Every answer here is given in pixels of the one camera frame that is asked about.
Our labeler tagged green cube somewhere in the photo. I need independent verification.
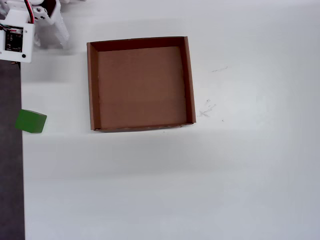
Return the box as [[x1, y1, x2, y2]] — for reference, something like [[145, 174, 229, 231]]
[[14, 109, 48, 134]]

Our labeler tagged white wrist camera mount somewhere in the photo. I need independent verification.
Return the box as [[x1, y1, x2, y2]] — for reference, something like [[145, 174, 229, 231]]
[[0, 9, 35, 64]]

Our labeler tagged brown cardboard box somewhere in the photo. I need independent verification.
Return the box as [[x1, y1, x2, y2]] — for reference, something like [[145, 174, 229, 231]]
[[86, 36, 197, 133]]

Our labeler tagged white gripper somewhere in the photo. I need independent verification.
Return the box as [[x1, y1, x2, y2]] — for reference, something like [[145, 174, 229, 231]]
[[33, 0, 70, 49]]

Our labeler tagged red black servo cable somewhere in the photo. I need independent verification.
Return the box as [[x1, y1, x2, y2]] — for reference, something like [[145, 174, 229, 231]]
[[24, 0, 36, 25]]

